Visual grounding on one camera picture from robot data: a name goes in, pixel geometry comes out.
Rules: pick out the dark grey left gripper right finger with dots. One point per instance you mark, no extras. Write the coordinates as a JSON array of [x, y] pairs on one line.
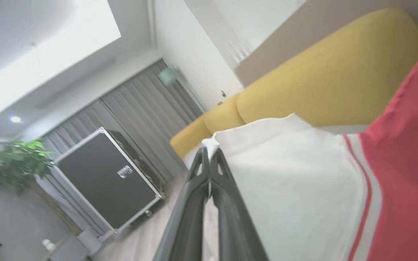
[[236, 224]]

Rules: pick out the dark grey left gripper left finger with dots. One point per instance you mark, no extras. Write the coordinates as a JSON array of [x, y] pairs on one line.
[[187, 217]]

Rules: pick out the red white sports jersey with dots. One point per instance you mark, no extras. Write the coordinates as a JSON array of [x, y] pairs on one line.
[[303, 195]]

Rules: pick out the small yellow sofa cushion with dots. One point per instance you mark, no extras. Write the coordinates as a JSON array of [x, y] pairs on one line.
[[189, 139]]

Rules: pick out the black flight case silver edges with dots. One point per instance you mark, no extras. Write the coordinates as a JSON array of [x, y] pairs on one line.
[[111, 181]]

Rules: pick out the medium yellow sofa cushion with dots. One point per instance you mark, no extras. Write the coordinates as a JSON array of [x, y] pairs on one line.
[[223, 116]]

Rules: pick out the grey pleated curtain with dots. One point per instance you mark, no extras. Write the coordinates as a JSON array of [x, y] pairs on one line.
[[147, 105]]

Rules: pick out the small white bottle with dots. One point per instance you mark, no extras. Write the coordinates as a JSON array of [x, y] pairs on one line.
[[48, 245]]

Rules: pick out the teal lamp shade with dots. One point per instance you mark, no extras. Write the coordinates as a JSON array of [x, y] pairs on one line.
[[168, 75]]

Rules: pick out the green leafy house plant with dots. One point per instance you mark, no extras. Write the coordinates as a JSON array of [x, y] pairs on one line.
[[16, 163]]

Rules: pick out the round ceiling spotlight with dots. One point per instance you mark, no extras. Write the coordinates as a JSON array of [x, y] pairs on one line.
[[15, 119]]

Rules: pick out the wall power socket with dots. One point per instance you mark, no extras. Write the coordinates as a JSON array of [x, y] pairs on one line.
[[224, 94]]

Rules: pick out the white slatted wall vent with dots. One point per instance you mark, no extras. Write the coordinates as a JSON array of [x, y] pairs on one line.
[[240, 50]]

